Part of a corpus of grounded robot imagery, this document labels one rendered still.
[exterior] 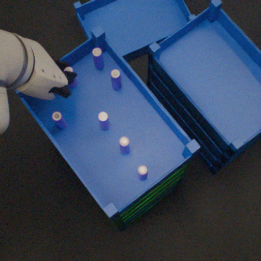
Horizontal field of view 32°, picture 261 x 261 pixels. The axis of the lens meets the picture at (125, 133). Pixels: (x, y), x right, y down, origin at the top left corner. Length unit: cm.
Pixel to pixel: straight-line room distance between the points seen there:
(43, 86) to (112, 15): 75
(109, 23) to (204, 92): 46
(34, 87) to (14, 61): 8
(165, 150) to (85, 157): 15
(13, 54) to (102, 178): 33
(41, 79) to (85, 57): 25
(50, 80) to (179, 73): 45
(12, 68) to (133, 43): 78
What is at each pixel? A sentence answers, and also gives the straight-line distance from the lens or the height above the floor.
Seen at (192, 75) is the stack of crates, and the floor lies 24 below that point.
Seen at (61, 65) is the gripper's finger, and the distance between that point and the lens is 85.
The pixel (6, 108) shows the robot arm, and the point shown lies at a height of 69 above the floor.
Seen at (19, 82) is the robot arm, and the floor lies 64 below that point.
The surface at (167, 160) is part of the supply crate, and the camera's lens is 88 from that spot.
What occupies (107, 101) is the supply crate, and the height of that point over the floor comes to 40.
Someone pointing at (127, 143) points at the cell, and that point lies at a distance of 82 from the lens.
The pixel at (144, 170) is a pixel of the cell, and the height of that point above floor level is 47.
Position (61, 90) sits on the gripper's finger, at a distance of 77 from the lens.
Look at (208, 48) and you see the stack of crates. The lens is 114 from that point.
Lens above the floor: 126
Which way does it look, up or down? 75 degrees down
